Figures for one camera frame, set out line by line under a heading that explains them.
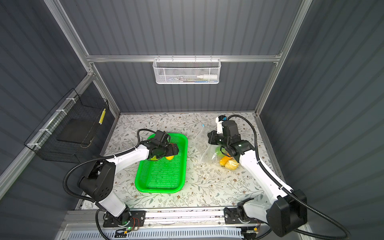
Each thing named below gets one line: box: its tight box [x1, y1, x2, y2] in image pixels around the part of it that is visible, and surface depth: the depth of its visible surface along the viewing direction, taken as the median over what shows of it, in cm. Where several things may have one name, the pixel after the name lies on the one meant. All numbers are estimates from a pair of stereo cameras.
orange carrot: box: [219, 153, 234, 167], surface depth 91 cm
